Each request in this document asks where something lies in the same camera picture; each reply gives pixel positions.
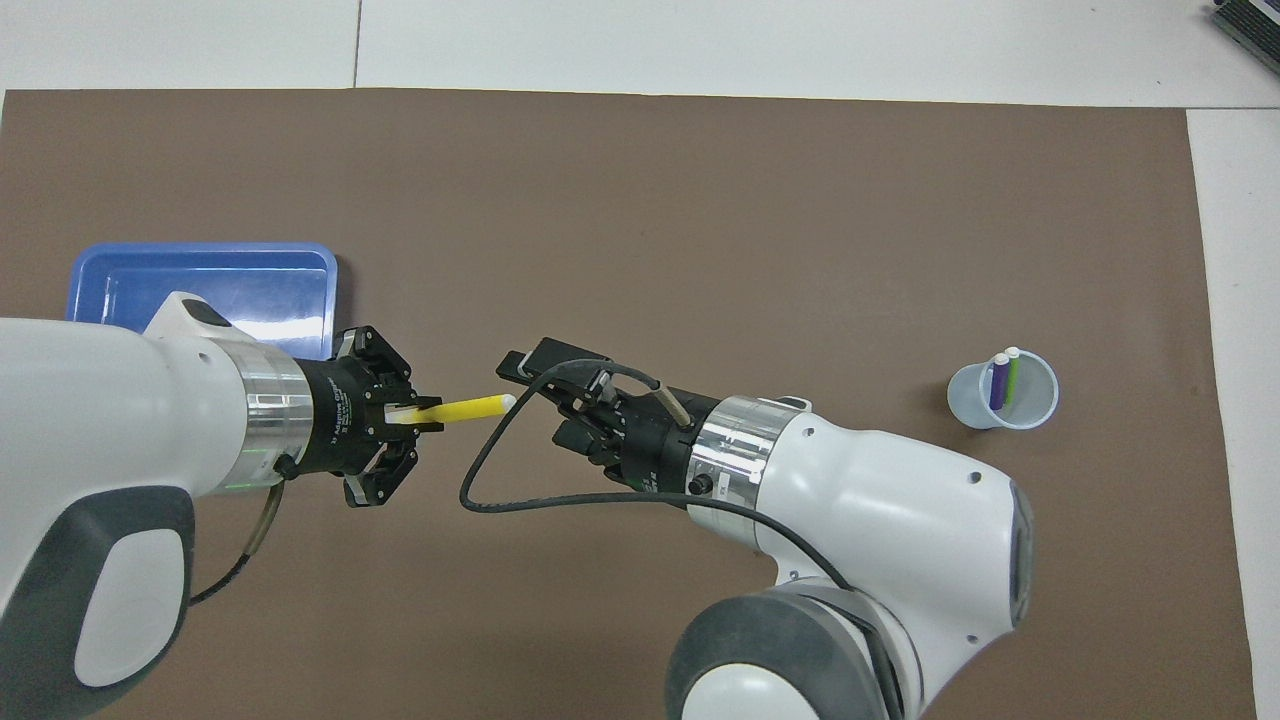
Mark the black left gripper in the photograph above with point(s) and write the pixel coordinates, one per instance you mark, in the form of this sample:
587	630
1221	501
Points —
340	415

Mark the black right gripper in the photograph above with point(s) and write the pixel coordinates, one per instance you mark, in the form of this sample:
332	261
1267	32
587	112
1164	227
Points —
650	445

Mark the yellow pen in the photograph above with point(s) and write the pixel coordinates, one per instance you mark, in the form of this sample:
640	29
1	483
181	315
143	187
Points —
470	408

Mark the purple pen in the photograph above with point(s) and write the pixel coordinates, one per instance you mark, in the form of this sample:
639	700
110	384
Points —
998	385

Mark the green pen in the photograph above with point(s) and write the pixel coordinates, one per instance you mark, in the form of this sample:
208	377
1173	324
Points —
1012	378

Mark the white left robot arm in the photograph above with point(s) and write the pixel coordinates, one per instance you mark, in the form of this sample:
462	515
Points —
110	420

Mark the blue plastic tray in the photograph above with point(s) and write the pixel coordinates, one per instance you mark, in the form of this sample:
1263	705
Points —
290	290

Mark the brown table mat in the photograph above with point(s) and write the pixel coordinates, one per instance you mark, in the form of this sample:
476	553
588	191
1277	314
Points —
700	220

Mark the translucent plastic cup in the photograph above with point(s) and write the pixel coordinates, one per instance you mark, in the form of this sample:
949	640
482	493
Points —
1035	400

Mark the grey striped device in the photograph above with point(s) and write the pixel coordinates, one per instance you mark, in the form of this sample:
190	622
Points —
1255	25

